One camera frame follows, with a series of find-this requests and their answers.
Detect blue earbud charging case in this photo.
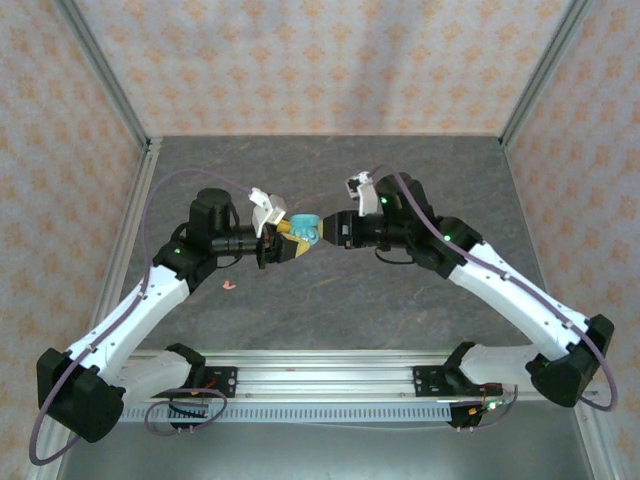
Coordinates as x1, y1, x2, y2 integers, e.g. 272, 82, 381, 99
289, 212, 322, 247

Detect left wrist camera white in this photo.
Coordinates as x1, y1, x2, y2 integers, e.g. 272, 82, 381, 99
248, 186, 289, 239

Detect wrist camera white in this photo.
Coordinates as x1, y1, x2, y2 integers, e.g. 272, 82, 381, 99
248, 186, 289, 239
345, 170, 378, 218

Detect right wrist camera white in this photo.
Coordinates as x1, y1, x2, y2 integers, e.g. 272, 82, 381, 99
345, 170, 378, 218

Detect aluminium frame side rail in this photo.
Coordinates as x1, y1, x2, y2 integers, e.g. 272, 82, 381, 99
24, 137, 164, 480

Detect aluminium mounting rail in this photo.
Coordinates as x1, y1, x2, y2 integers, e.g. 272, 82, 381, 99
52, 349, 600, 401

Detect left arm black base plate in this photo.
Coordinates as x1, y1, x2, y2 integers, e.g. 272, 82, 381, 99
197, 366, 238, 399

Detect white slotted cable duct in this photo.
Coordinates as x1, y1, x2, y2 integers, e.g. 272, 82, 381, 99
119, 403, 454, 424

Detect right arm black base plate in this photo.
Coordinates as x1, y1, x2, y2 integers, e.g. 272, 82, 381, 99
411, 363, 504, 400

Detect red black power wires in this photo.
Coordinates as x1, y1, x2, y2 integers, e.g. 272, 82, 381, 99
187, 377, 221, 407
468, 382, 516, 417

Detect aluminium frame post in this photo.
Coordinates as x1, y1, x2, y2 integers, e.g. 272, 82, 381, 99
52, 0, 153, 149
499, 0, 592, 149

